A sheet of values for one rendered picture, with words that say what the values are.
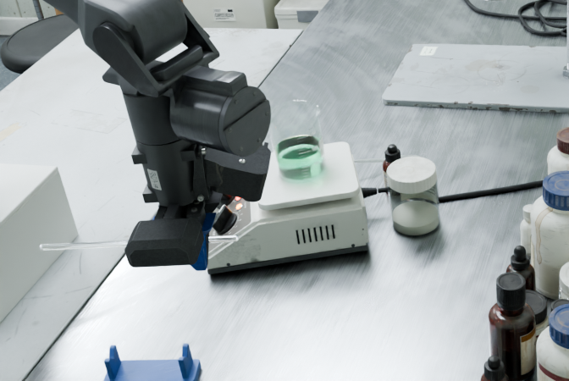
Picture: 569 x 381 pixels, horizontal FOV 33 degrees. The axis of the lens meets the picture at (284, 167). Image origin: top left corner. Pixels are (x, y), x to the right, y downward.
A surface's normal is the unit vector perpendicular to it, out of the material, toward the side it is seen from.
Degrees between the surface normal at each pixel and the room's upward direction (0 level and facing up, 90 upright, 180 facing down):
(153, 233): 1
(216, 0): 92
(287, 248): 90
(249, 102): 90
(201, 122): 71
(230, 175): 91
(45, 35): 1
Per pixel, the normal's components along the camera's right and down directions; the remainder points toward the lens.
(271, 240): 0.06, 0.51
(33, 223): 0.93, 0.07
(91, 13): -0.60, 0.49
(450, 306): -0.15, -0.84
